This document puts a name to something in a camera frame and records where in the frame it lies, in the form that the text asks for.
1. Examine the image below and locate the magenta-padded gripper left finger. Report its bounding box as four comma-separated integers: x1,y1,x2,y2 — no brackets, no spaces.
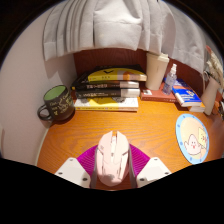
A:
54,144,101,190

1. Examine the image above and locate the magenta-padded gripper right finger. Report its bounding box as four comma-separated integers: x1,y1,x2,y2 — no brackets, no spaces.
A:
128,143,172,189

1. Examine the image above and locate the pink computer mouse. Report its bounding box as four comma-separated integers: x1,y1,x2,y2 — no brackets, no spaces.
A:
94,130,131,187

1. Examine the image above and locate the dark green mug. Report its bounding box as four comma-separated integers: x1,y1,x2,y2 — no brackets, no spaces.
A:
37,84,75,122

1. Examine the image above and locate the red-brown book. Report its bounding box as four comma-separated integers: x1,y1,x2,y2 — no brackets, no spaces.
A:
139,81,178,103

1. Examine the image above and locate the orange book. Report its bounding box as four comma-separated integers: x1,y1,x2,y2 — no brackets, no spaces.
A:
179,101,206,113

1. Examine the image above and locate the yellow and white book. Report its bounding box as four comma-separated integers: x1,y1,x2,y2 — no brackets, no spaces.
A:
73,96,139,112

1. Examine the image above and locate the blue book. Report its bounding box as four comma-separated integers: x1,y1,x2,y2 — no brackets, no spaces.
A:
171,79,203,108

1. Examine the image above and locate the clear spray bottle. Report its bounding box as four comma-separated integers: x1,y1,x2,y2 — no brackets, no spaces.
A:
162,63,178,96

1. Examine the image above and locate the white pitcher vase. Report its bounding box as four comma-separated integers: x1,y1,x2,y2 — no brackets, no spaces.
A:
200,77,221,116

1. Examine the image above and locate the white lidded tumbler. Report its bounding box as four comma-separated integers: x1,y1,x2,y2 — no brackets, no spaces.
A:
145,51,170,91

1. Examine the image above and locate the yellow and black book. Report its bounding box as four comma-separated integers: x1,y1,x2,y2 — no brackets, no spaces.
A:
71,64,148,88

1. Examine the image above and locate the white flower bouquet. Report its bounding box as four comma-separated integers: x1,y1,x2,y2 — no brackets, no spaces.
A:
203,44,224,89

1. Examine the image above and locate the white curtain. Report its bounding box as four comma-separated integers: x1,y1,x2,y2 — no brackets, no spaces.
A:
42,0,208,74

